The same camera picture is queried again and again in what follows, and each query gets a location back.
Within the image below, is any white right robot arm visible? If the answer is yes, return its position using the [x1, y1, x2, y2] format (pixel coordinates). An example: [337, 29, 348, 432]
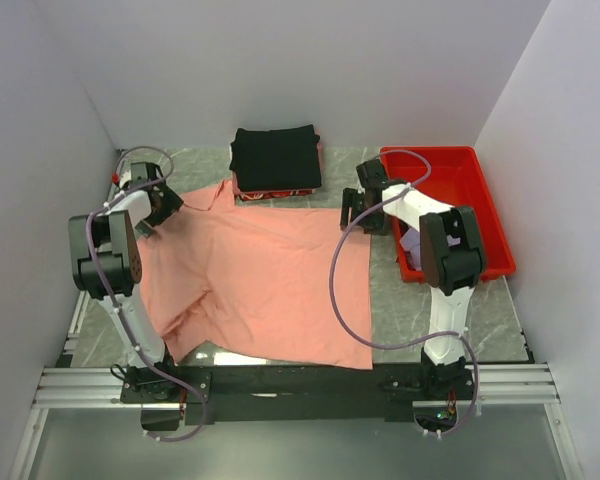
[329, 156, 487, 396]

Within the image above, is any aluminium rail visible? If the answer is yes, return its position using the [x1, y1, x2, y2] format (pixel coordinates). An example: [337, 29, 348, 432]
[32, 364, 561, 410]
[64, 148, 131, 351]

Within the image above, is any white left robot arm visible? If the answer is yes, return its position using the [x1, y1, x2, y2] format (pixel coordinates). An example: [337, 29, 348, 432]
[68, 162, 183, 401]

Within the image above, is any aluminium left side rail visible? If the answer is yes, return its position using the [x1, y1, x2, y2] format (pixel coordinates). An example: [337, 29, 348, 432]
[64, 148, 131, 351]

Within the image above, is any salmon pink t shirt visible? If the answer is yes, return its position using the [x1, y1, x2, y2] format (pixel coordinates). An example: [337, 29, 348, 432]
[138, 180, 372, 370]

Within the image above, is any red patterned folded t shirt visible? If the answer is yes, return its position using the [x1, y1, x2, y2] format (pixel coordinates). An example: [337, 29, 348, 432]
[231, 175, 316, 201]

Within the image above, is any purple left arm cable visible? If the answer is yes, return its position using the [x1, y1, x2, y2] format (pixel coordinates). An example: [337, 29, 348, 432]
[87, 145, 211, 444]

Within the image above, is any black folded t shirt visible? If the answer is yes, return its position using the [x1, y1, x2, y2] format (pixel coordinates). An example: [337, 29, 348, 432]
[229, 124, 322, 193]

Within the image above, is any red plastic bin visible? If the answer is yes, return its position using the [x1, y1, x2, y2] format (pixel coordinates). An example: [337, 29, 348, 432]
[381, 146, 516, 281]

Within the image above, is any pink folded t shirt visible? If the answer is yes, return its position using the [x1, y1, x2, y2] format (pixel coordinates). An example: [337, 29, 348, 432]
[314, 132, 324, 172]

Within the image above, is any lavender t shirt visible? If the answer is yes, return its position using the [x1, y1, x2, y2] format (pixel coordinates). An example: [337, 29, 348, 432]
[400, 227, 422, 271]

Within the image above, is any aluminium front rail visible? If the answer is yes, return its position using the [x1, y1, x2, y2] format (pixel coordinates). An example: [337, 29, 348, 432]
[32, 364, 561, 410]

